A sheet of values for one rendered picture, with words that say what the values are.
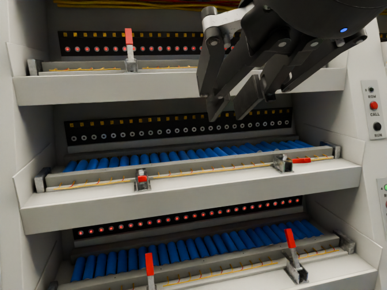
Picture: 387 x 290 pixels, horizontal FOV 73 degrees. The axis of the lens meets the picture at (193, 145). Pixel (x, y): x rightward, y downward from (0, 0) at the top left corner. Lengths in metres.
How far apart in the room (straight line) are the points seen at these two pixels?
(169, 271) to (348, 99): 0.49
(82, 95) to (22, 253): 0.25
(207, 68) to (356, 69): 0.46
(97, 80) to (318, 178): 0.44
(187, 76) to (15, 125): 0.28
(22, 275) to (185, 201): 0.26
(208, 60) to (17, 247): 0.38
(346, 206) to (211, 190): 0.32
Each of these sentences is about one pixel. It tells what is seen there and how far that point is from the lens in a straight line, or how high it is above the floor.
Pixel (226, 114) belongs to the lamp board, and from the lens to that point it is 0.63.
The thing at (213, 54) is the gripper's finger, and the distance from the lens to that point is 0.21.
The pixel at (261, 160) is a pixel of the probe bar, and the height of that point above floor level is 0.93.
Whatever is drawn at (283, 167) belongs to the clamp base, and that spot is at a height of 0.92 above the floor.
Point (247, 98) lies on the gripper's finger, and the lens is 0.32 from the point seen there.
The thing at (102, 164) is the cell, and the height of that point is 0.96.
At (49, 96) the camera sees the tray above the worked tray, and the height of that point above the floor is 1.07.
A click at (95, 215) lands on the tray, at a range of 0.45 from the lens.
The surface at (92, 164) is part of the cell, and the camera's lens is 0.54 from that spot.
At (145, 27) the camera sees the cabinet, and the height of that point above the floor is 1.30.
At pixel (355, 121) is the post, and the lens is 0.62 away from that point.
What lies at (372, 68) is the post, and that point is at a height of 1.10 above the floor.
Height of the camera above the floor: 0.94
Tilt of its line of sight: 4 degrees up
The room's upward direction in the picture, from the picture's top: 6 degrees counter-clockwise
